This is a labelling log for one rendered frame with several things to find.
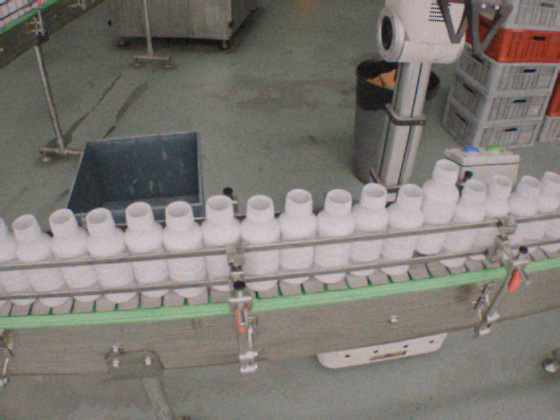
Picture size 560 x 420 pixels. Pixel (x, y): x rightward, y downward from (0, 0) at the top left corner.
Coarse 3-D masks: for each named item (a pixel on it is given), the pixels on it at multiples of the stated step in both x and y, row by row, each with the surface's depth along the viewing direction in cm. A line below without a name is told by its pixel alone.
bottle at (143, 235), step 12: (132, 204) 65; (144, 204) 65; (132, 216) 66; (144, 216) 63; (132, 228) 64; (144, 228) 64; (156, 228) 66; (132, 240) 65; (144, 240) 65; (156, 240) 66; (132, 252) 66; (144, 252) 65; (156, 252) 67; (132, 264) 68; (144, 264) 67; (156, 264) 68; (144, 276) 69; (156, 276) 69; (168, 276) 72
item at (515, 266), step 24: (504, 240) 72; (240, 264) 65; (240, 288) 61; (504, 288) 72; (240, 312) 61; (480, 312) 84; (240, 336) 68; (480, 336) 81; (240, 360) 72; (0, 384) 69
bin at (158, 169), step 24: (96, 144) 119; (120, 144) 120; (144, 144) 121; (168, 144) 122; (192, 144) 124; (96, 168) 123; (120, 168) 125; (144, 168) 126; (168, 168) 127; (192, 168) 129; (72, 192) 101; (96, 192) 124; (120, 192) 130; (144, 192) 131; (168, 192) 133; (192, 192) 134; (120, 216) 97
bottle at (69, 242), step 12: (60, 216) 64; (72, 216) 63; (60, 228) 62; (72, 228) 63; (60, 240) 63; (72, 240) 64; (84, 240) 65; (60, 252) 63; (72, 252) 63; (84, 252) 65; (72, 276) 67; (84, 276) 67; (96, 276) 70; (72, 288) 69; (84, 288) 69; (84, 300) 70
